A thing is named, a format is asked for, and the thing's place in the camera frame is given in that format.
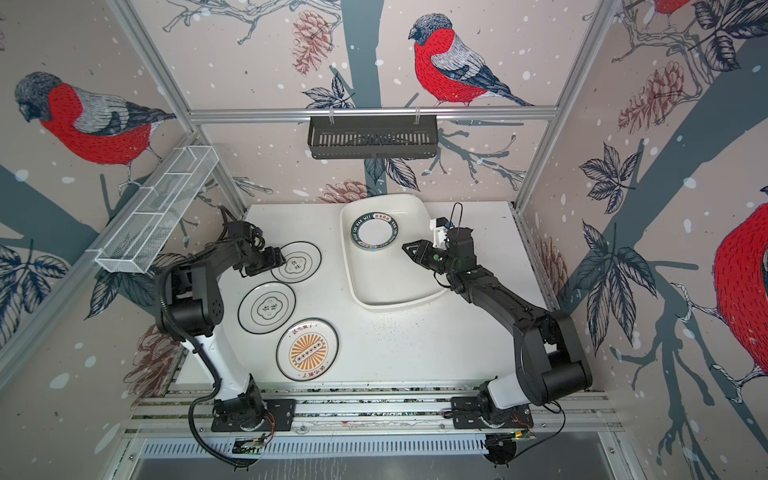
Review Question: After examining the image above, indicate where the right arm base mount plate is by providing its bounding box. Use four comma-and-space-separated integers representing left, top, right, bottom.
441, 396, 533, 430

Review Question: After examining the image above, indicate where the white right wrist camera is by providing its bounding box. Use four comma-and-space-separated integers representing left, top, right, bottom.
429, 217, 451, 249

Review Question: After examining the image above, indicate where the black wire wall basket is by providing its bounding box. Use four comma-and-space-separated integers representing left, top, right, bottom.
307, 115, 439, 160

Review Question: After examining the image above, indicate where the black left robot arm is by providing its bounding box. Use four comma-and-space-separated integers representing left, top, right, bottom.
155, 221, 285, 431

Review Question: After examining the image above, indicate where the green rim plate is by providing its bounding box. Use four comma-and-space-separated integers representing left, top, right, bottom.
350, 212, 399, 251

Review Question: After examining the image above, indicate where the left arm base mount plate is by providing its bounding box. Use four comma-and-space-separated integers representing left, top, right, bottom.
211, 398, 297, 433

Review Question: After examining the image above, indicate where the white mesh wall shelf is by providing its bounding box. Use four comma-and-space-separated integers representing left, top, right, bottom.
95, 145, 219, 273

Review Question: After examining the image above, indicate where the aluminium rail base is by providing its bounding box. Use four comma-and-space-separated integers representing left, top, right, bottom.
124, 387, 624, 435

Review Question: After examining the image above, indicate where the white plastic bin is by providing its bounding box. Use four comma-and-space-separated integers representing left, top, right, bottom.
340, 194, 444, 311

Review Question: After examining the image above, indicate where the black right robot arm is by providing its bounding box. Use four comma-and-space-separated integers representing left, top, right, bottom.
402, 227, 593, 426

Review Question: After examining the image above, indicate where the orange sunburst plate front left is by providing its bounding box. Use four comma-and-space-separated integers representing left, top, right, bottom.
276, 318, 339, 382

